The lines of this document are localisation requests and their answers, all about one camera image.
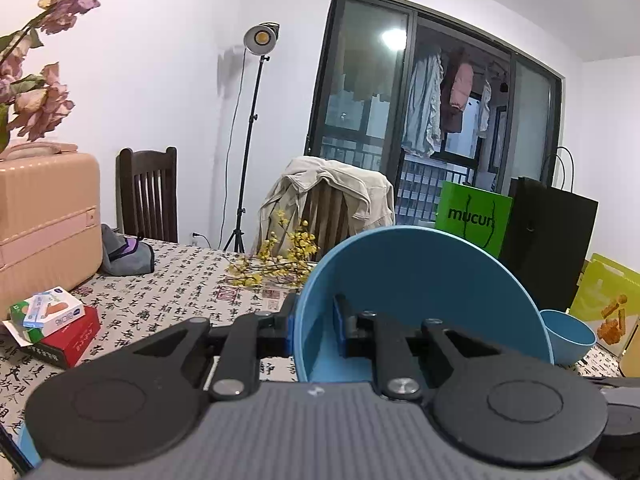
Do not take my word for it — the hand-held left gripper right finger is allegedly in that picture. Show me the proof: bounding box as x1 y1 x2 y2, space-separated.
331 294 506 401

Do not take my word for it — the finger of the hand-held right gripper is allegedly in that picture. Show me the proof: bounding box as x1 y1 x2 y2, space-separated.
582 377 640 392

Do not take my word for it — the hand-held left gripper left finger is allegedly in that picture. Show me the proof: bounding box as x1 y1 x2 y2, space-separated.
112 294 301 402

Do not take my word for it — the blue bowl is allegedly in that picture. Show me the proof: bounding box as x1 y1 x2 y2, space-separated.
539 309 597 367
292 226 555 385

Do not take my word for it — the yellow flower branch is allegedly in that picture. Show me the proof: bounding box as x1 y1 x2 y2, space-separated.
226 209 321 291

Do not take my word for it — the yellow-green snack box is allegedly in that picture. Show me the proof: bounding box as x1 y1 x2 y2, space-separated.
570 253 640 356

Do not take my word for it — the wooden chair with jacket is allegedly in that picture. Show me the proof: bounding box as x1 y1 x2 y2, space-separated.
302 182 351 263

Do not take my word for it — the calligraphy printed tablecloth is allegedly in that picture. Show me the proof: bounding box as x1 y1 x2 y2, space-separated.
0 237 640 476

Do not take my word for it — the beige jacket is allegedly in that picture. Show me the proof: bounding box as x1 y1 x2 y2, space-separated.
256 156 396 261

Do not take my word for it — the black paper bag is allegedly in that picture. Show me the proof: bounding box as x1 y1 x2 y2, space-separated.
498 146 599 313

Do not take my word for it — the green paper bag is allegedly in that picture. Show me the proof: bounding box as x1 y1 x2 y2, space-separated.
434 181 515 260

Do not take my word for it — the grey purple cloth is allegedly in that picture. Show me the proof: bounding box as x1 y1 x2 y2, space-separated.
97 223 156 277

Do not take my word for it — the red box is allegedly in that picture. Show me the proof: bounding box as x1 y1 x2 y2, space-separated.
22 305 101 370

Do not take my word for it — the dark wooden chair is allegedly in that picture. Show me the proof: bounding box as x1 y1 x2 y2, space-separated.
116 146 179 244

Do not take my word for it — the light blue hanging shirt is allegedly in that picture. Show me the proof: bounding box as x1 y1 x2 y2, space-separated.
401 50 445 158

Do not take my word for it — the white blue box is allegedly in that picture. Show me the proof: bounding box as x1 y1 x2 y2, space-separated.
22 287 84 332

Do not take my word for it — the black framed glass door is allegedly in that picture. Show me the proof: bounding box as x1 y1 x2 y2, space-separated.
304 0 566 241

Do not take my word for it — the white hanging garment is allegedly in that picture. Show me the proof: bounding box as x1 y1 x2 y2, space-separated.
475 80 493 136

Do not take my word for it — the pink hanging garment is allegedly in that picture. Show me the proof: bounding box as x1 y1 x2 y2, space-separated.
440 60 475 133

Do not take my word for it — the green white box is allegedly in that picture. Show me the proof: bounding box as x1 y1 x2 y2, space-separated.
2 300 41 348

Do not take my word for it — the pink small suitcase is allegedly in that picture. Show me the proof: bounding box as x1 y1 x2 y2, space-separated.
0 142 102 306

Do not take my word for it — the studio light on stand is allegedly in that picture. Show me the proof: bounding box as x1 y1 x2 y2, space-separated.
221 22 281 254

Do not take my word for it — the dried pink rose bouquet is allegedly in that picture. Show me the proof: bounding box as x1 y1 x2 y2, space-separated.
0 0 102 153

